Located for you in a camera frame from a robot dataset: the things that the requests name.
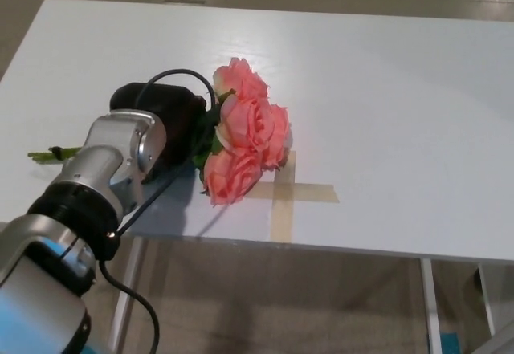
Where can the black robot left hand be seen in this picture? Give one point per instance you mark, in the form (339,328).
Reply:
(176,117)

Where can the pink artificial rose bouquet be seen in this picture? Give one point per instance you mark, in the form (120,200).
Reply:
(249,129)

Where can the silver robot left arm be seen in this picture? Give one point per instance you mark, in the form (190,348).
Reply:
(100,161)

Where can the short beige tape strip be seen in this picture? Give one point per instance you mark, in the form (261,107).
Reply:
(282,221)

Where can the white slanted table leg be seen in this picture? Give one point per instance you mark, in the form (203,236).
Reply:
(119,324)

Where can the white thick table leg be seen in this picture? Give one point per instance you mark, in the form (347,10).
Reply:
(431,310)

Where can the teal floor marker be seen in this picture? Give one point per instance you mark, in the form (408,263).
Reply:
(449,344)

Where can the white thin table leg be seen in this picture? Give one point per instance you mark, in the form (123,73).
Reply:
(486,302)

